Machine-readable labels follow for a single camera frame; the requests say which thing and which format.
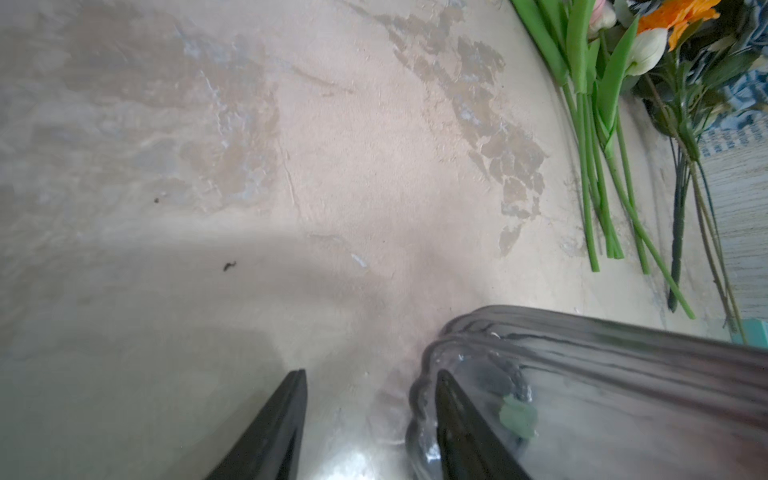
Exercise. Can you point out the pink artificial tulip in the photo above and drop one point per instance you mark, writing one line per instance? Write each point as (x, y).
(620, 58)

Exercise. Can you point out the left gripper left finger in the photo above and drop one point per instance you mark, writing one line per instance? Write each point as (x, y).
(270, 446)

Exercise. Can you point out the small teal box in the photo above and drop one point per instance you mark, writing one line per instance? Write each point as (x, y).
(754, 331)

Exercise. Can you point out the pink ribbed glass vase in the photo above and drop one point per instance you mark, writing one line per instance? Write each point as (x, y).
(572, 397)

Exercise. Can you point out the blue rose orange flower bouquet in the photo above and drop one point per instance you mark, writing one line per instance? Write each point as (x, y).
(710, 74)

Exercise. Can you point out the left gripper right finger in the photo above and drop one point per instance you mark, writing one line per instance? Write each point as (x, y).
(468, 447)

